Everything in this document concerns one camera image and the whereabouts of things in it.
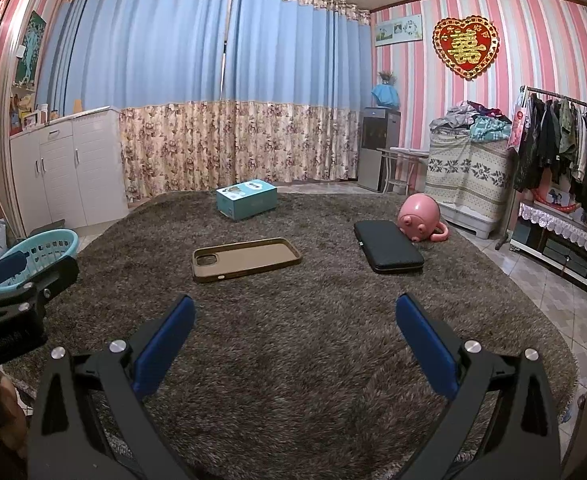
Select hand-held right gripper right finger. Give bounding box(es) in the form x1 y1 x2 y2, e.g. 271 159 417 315
393 294 561 480

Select light blue plastic basket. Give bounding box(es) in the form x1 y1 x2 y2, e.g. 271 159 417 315
0 230 79 296

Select wall picture clock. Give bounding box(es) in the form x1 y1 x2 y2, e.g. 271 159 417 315
375 15 423 47

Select green wall poster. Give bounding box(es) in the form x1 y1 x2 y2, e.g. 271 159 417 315
14 10 47 86

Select pile of colourful toys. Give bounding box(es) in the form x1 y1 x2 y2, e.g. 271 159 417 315
9 92 36 133

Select blue floral curtain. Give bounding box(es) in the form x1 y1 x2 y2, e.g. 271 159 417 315
38 0 229 200
223 0 374 185

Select patterned cloth covered stack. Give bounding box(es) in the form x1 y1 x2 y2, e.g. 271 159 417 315
426 130 517 240

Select brown shaggy rug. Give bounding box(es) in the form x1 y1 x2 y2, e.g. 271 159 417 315
3 187 579 480

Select white cabinet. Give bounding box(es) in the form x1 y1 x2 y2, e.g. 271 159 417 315
9 106 129 236

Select low cabinet with lace cover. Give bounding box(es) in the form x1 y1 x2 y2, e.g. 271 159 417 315
511 200 587 303

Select brown phone case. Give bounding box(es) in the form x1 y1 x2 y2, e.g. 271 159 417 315
192 237 303 284

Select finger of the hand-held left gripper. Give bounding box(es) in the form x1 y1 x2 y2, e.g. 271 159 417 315
0 251 29 293
3 255 80 311

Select metal clothes rack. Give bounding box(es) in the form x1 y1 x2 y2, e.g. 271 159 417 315
496 85 587 252

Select red heart wall decoration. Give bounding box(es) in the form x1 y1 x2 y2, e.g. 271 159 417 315
432 16 501 81

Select row of hanging clothes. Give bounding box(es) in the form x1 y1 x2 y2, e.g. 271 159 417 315
508 89 587 228

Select grey water dispenser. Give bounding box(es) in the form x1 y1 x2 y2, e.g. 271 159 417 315
357 107 401 192

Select red blue toy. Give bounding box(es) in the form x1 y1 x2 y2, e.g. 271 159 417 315
536 185 581 213

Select black zipper case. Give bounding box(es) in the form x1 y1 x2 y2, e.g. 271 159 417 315
354 220 425 274

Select blue wrapped potted plant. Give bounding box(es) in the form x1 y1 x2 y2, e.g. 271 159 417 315
371 71 400 109

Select pink piggy bank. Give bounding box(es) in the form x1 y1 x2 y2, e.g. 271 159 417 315
397 193 449 243

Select light blue cardboard box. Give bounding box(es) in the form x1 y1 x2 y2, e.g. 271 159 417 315
216 178 278 221

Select pile of loose clothes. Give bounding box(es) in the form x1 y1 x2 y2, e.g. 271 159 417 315
431 100 514 141

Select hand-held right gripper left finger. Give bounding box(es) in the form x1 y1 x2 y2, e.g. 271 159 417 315
27 295 199 480

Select person's left hand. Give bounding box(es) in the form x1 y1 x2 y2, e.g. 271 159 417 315
0 374 29 443

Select small white folding table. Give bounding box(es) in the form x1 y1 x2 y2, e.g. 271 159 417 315
377 147 430 196

